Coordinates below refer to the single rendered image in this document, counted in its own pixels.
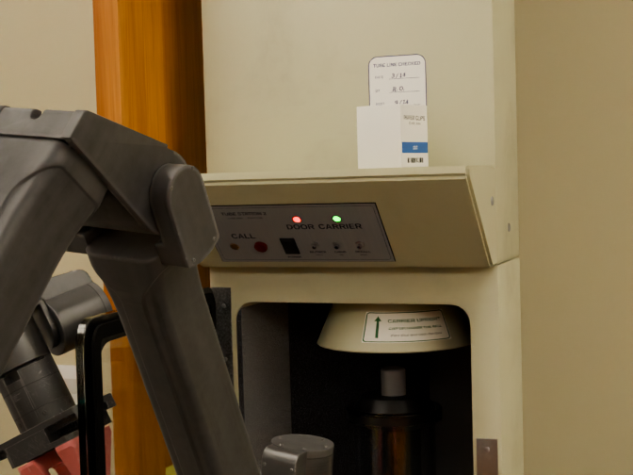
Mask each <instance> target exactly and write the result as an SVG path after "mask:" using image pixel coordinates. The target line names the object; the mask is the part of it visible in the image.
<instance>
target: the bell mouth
mask: <svg viewBox="0 0 633 475"><path fill-rule="evenodd" d="M317 344H318V345H319V346H320V347H322V348H325V349H329V350H334V351H340V352H360V353H412V352H437V351H444V350H451V349H456V348H460V347H464V346H467V345H470V344H471V335H470V327H469V325H468V323H467V321H466V319H465V317H464V315H463V312H462V310H461V308H460V307H459V306H457V305H452V304H392V303H333V305H332V307H331V310H330V312H329V315H328V317H327V319H326V321H325V323H324V326H323V328H322V331H321V333H320V336H319V338H318V341H317Z"/></svg>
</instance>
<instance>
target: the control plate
mask: <svg viewBox="0 0 633 475"><path fill-rule="evenodd" d="M211 208H212V211H213V215H214V218H215V221H216V225H217V227H218V231H219V240H218V242H217V243H216V245H215V247H216V249H217V251H218V252H219V255H220V257H221V259H222V261H223V262H396V259H395V257H394V254H393V251H392V248H391V245H390V242H389V240H388V237H387V235H386V232H385V229H384V226H383V223H382V220H381V216H380V213H379V210H378V208H377V205H376V203H334V204H286V205H211ZM333 215H338V216H340V217H341V218H342V221H341V222H335V221H333V220H332V216H333ZM293 216H299V217H301V219H302V222H300V223H296V222H293V221H292V217H293ZM280 238H293V239H295V241H296V243H297V246H298V248H299V250H300V254H286V253H285V251H284V248H283V245H282V243H281V241H280ZM258 241H261V242H264V243H266V244H267V246H268V249H267V250H266V251H265V252H263V253H261V252H258V251H256V250H255V249H254V243H255V242H258ZM313 241H314V242H317V243H318V244H319V247H317V248H316V249H313V248H312V246H311V242H313ZM336 241H338V242H341V245H342V247H340V248H338V249H335V248H334V246H333V243H334V242H336ZM357 241H361V242H363V243H364V245H365V246H364V247H363V248H361V249H358V248H357V246H356V244H355V242H357ZM231 243H236V244H237V245H238V246H239V249H238V250H233V249H232V248H231V247H230V244H231Z"/></svg>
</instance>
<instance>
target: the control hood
mask: <svg viewBox="0 0 633 475"><path fill-rule="evenodd" d="M201 175H202V177H203V182H204V185H205V188H206V192H207V195H208V199H209V202H210V204H211V205H286V204H334V203H376V205H377V208H378V210H379V213H380V216H381V220H382V223H383V226H384V229H385V232H386V235H387V237H388V240H389V242H390V245H391V248H392V251H393V254H394V257H395V259H396V262H223V261H222V259H221V257H220V255H219V252H218V251H217V249H216V247H214V248H213V250H212V251H211V253H210V254H209V255H208V256H207V257H206V258H205V259H204V260H203V261H202V262H201V263H200V265H201V266H203V267H325V268H491V267H493V266H494V265H495V263H497V238H496V193H495V168H493V165H472V166H437V167H406V168H376V169H344V170H313V171H283V172H222V173H201Z"/></svg>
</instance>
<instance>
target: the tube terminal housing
mask: <svg viewBox="0 0 633 475"><path fill-rule="evenodd" d="M202 28H203V83H204V111H205V139H206V168H207V173H222V172H283V171H313V170H344V169H358V143H357V108H356V107H358V106H369V99H368V63H367V57H378V56H392V55H407V54H421V53H426V63H427V104H428V158H429V167H437V166H472V165H493V168H495V193H496V238H497V263H495V265H494V266H493V267H491V268H325V267H210V287H230V288H231V302H232V330H233V359H234V389H235V395H236V398H237V401H238V405H239V392H238V363H237V333H236V316H237V314H238V311H239V310H240V308H242V307H246V306H249V305H253V304H257V303H392V304H452V305H457V306H459V307H460V308H461V309H463V310H464V311H465V313H466V314H467V315H468V318H469V319H470V335H471V377H472V420H473V463H474V475H477V441H476V438H492V439H497V447H498V475H524V446H523V398H522V350H521V303H520V258H519V257H517V256H519V217H518V169H517V121H516V73H515V25H514V0H202Z"/></svg>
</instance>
